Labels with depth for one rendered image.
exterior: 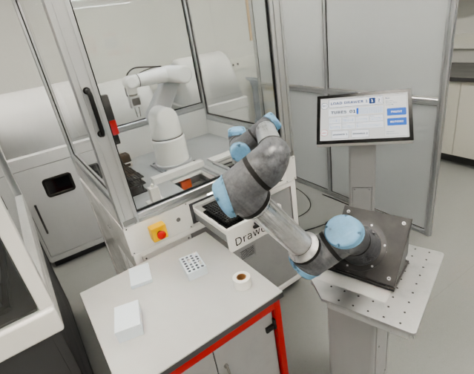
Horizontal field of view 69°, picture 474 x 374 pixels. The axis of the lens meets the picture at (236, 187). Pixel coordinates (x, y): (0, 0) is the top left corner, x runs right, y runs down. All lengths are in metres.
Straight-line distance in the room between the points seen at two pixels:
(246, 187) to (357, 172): 1.44
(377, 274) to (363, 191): 1.06
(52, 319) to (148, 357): 0.36
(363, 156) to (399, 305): 1.14
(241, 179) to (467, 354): 1.67
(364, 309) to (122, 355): 0.81
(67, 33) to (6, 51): 3.18
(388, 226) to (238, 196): 0.66
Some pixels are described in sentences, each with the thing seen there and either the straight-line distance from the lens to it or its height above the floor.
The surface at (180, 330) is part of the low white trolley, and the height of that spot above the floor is 0.76.
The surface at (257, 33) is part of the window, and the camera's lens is 1.77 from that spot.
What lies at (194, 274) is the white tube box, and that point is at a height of 0.78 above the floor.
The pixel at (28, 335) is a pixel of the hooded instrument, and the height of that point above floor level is 0.85.
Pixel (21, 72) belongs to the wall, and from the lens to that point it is 4.57.
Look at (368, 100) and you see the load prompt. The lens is 2.18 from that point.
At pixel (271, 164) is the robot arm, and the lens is 0.90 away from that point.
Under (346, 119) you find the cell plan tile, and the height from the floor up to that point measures 1.07.
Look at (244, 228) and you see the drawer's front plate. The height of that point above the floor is 0.90.
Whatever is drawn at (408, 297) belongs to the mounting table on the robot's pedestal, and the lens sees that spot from 1.35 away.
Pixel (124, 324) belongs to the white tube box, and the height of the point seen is 0.81.
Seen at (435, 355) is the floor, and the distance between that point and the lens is 2.21.
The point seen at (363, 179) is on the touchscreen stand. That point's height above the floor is 0.67.
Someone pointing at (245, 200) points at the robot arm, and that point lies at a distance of 0.92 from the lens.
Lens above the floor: 1.68
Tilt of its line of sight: 25 degrees down
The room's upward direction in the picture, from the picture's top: 9 degrees counter-clockwise
